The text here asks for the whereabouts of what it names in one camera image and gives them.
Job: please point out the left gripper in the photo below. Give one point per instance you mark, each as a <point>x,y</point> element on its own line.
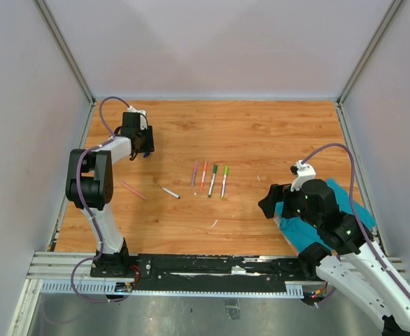
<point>149,146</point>

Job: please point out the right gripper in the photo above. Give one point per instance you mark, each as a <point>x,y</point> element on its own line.
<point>277,192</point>

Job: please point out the light green pen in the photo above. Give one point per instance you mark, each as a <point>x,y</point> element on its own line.
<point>224,182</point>

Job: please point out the pink pen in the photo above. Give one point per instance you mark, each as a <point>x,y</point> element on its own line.
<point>132,190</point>

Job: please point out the purple pen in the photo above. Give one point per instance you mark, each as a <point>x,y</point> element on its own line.
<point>194,173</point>

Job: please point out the white grey pen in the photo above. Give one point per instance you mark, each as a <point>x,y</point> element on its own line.
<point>177,196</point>

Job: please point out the orange pen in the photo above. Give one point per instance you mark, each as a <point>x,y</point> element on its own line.
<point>203,177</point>

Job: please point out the white pen green tip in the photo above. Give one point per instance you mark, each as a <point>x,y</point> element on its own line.
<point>212,182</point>

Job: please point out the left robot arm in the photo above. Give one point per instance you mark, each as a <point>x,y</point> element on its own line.
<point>90,186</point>

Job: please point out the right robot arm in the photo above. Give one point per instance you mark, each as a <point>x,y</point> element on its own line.
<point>368,280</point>

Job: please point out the teal cloth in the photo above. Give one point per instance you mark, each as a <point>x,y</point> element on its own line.
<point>322,213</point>

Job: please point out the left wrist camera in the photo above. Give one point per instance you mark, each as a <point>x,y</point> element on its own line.
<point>141,115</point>

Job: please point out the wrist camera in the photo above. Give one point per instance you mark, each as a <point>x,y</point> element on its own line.
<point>303,172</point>
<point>141,115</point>

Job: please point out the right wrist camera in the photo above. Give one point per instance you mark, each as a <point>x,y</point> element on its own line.
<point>303,172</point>

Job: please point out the white cable duct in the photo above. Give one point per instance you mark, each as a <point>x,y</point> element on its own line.
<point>188,287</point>

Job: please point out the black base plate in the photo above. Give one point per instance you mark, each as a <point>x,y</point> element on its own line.
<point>210,267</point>

